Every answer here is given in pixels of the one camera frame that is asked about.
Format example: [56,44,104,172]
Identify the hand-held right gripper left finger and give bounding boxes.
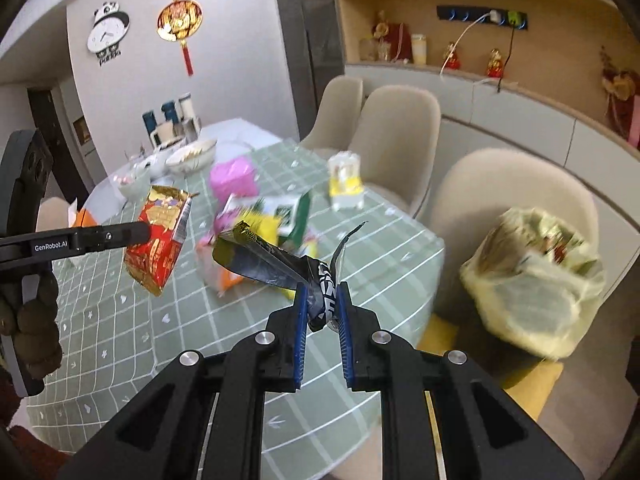
[57,282,308,480]

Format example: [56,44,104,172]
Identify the white mug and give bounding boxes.
[151,122,181,148]

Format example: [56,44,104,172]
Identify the beige chair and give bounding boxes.
[300,76,365,148]
[320,85,442,216]
[420,147,601,321]

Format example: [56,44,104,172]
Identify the black cable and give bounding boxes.
[497,25,516,93]

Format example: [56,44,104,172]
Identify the orange packet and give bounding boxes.
[67,200,101,228]

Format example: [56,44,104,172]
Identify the red doll decoration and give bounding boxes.
[600,47,640,133]

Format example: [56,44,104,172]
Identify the pink tissue pack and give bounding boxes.
[210,156,258,206]

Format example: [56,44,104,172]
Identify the white cable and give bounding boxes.
[440,10,501,78]

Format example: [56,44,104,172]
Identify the white sideboard cabinet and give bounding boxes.
[345,62,640,241]

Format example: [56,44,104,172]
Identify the dark red bag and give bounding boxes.
[385,22,412,63]

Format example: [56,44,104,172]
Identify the green checked tablecloth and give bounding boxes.
[25,139,446,480]

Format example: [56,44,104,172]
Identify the black power strip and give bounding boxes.
[436,6,529,31]

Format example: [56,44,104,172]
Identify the wooden wall shelf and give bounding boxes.
[330,0,640,106]

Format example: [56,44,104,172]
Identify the yellow plastic bag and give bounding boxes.
[460,207,606,358]

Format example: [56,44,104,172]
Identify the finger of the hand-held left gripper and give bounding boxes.
[0,222,152,263]

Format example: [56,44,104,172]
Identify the pink colourful snack packet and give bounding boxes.
[197,200,246,296]

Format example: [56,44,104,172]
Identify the black snack wrapper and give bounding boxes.
[212,220,371,333]

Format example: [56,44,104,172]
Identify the panda wall clock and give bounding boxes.
[87,2,131,67]

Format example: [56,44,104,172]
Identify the yellow seat cushion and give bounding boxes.
[417,315,563,421]

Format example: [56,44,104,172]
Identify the person's left hand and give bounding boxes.
[0,272,63,376]

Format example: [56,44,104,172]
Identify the small white bowl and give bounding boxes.
[117,172,151,200]

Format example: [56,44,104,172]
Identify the green white snack packet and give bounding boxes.
[260,194,313,241]

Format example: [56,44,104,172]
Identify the red gold hanging ornament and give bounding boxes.
[156,0,204,77]

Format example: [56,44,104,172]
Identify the red gold snack packet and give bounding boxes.
[123,185,193,298]

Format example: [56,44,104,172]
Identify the white gold rimmed bowl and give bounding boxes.
[165,140,218,176]

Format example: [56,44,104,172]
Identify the yellow white small carton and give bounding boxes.
[327,151,364,211]

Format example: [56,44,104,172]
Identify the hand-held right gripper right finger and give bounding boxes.
[336,282,586,480]

